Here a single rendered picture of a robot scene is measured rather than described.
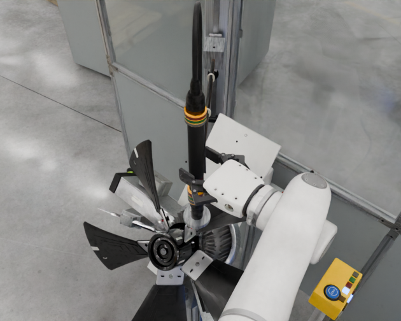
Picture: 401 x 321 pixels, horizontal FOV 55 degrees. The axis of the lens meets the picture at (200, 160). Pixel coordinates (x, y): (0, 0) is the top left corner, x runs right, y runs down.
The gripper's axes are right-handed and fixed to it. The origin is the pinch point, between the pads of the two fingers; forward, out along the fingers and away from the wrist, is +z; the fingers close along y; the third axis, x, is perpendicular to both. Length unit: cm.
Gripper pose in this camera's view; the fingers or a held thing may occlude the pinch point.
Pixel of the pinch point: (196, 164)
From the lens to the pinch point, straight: 84.4
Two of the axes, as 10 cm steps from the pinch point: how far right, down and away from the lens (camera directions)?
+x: 0.0, -6.7, -7.4
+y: 6.4, -5.7, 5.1
